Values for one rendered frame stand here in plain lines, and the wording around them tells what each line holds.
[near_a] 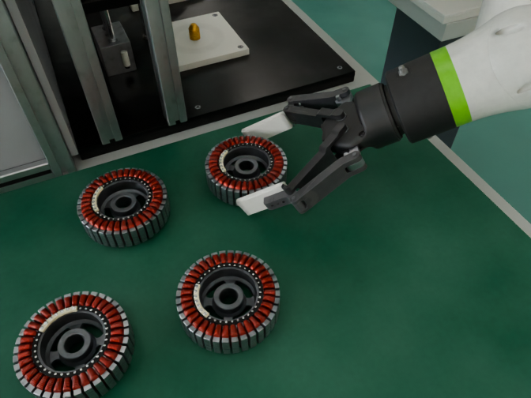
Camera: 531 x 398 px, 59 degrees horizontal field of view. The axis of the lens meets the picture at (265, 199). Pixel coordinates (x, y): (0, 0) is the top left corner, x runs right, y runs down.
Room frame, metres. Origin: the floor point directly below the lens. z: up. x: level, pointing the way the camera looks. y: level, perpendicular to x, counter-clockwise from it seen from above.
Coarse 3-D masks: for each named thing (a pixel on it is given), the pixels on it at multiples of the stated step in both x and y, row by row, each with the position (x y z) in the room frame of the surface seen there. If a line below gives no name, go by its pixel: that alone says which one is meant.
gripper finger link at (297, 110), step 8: (288, 112) 0.52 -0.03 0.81; (296, 112) 0.51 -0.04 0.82; (304, 112) 0.51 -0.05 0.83; (312, 112) 0.50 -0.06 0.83; (320, 112) 0.48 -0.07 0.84; (328, 112) 0.48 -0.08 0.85; (336, 112) 0.47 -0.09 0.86; (296, 120) 0.52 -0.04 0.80; (304, 120) 0.51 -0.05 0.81; (312, 120) 0.50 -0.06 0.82; (320, 120) 0.48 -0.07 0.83
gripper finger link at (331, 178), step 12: (348, 156) 0.39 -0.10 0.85; (360, 156) 0.39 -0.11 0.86; (336, 168) 0.38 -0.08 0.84; (360, 168) 0.39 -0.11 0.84; (312, 180) 0.38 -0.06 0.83; (324, 180) 0.37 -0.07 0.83; (336, 180) 0.38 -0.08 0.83; (300, 192) 0.36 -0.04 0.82; (312, 192) 0.36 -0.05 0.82; (324, 192) 0.37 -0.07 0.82; (312, 204) 0.36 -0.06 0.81
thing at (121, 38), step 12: (120, 24) 0.75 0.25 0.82; (96, 36) 0.71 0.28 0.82; (120, 36) 0.71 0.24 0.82; (108, 48) 0.68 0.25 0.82; (120, 48) 0.69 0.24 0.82; (108, 60) 0.68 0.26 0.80; (120, 60) 0.68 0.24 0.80; (132, 60) 0.69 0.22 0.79; (108, 72) 0.67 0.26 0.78; (120, 72) 0.68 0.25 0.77
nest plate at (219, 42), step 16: (208, 16) 0.86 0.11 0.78; (176, 32) 0.80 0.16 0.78; (208, 32) 0.80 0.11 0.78; (224, 32) 0.80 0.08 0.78; (176, 48) 0.74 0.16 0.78; (192, 48) 0.74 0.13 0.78; (208, 48) 0.74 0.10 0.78; (224, 48) 0.74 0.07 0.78; (240, 48) 0.74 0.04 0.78; (192, 64) 0.70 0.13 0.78; (208, 64) 0.71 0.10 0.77
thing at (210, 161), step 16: (224, 144) 0.49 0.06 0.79; (240, 144) 0.49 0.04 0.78; (256, 144) 0.49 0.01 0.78; (272, 144) 0.49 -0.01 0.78; (208, 160) 0.46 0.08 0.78; (224, 160) 0.46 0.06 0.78; (240, 160) 0.46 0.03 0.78; (256, 160) 0.48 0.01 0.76; (272, 160) 0.46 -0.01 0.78; (208, 176) 0.43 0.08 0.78; (224, 176) 0.42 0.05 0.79; (240, 176) 0.44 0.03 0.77; (256, 176) 0.44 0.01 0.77; (272, 176) 0.42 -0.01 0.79; (224, 192) 0.41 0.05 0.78; (240, 192) 0.41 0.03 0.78
